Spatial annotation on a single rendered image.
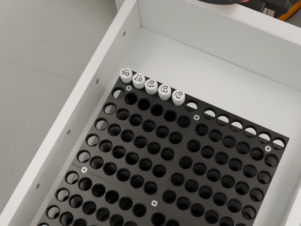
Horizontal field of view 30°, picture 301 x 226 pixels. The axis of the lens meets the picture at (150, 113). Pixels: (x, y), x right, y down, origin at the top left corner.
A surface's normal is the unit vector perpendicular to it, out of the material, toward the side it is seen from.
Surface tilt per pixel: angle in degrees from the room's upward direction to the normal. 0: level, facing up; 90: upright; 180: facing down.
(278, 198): 0
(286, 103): 0
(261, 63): 90
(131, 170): 0
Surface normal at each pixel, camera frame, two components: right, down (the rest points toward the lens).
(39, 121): -0.05, -0.36
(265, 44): -0.44, 0.84
